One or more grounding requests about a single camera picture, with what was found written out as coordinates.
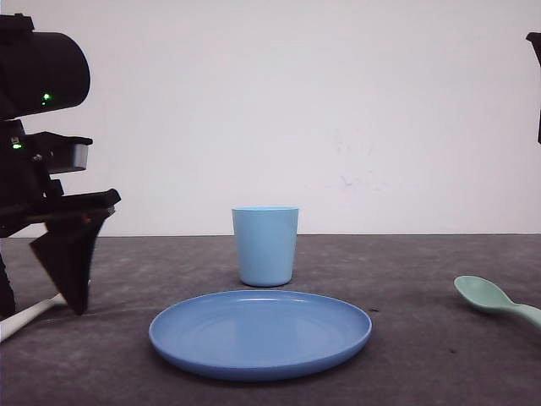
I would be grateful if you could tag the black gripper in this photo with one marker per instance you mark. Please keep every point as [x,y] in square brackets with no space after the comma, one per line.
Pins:
[29,196]

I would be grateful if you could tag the white plastic fork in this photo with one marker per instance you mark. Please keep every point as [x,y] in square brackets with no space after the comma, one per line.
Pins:
[16,322]

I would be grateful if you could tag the light blue plastic cup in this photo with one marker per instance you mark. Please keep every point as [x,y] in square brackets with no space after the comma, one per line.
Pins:
[266,238]

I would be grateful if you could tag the mint green plastic spoon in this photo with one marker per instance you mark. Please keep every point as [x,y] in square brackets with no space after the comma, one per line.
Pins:
[487,297]

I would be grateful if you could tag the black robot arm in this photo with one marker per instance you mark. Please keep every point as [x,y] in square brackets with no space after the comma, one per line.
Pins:
[534,38]
[45,72]

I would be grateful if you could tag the blue plastic plate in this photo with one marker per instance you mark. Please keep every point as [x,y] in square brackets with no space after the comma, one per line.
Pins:
[259,335]

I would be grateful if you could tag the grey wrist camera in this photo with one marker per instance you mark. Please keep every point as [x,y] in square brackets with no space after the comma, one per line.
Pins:
[67,153]

